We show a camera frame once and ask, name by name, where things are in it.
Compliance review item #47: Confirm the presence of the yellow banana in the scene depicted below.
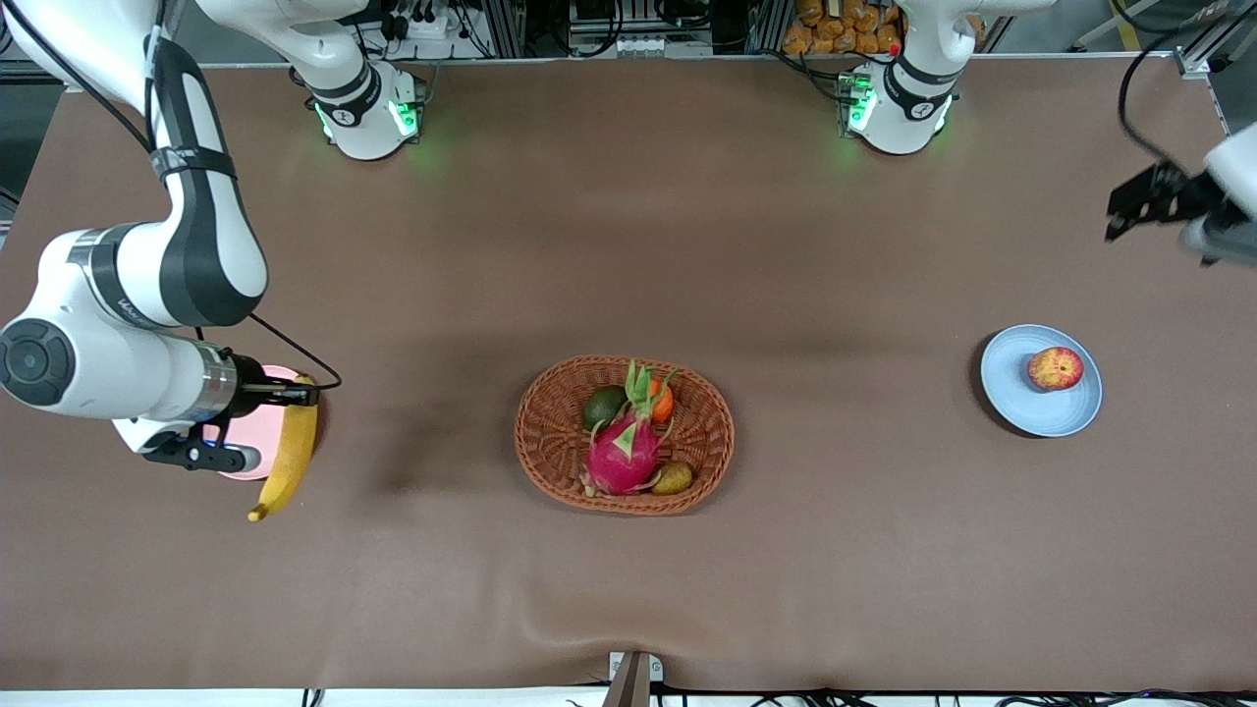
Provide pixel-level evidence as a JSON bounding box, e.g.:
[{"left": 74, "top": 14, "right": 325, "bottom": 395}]
[{"left": 247, "top": 373, "right": 321, "bottom": 523}]

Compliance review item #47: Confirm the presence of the red yellow apple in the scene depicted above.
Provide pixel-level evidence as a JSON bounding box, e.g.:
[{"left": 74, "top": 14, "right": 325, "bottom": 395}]
[{"left": 1027, "top": 347, "right": 1086, "bottom": 392}]

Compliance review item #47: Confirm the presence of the pink round plate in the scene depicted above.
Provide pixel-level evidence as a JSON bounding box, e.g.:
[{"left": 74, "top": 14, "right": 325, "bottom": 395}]
[{"left": 201, "top": 365, "right": 323, "bottom": 481}]

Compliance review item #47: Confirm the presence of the blue round plate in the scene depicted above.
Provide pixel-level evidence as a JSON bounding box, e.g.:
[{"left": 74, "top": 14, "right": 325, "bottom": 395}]
[{"left": 980, "top": 324, "right": 1103, "bottom": 438}]

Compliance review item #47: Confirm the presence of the brown wicker basket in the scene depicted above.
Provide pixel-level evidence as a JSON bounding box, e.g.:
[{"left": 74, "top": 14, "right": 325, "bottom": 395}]
[{"left": 515, "top": 354, "right": 736, "bottom": 517}]

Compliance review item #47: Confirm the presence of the green avocado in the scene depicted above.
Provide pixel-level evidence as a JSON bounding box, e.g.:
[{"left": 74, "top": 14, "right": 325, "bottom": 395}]
[{"left": 585, "top": 385, "right": 630, "bottom": 430}]

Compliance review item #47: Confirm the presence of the pink dragon fruit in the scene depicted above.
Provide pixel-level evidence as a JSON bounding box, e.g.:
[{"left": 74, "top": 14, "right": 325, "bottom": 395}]
[{"left": 582, "top": 359, "right": 681, "bottom": 496}]

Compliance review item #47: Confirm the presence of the bag of orange snacks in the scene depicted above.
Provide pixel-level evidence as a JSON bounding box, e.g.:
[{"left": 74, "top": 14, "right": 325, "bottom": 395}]
[{"left": 783, "top": 0, "right": 904, "bottom": 56}]

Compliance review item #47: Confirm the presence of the white power strip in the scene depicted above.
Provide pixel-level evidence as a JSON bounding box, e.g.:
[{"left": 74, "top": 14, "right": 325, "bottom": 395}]
[{"left": 381, "top": 0, "right": 463, "bottom": 40}]

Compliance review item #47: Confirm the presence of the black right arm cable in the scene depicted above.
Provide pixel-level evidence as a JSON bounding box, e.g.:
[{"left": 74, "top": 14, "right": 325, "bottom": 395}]
[{"left": 0, "top": 0, "right": 344, "bottom": 394}]

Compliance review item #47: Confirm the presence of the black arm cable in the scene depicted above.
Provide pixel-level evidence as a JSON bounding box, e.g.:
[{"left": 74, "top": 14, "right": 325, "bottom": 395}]
[
  {"left": 1118, "top": 27, "right": 1207, "bottom": 170},
  {"left": 0, "top": 0, "right": 344, "bottom": 394}
]

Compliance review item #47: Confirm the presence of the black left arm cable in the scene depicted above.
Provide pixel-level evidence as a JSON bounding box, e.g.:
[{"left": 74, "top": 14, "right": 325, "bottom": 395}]
[{"left": 1118, "top": 27, "right": 1207, "bottom": 170}]

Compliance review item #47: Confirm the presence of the aluminium corner frame profile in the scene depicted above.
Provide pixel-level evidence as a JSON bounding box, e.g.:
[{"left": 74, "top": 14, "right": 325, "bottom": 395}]
[{"left": 1174, "top": 0, "right": 1257, "bottom": 82}]

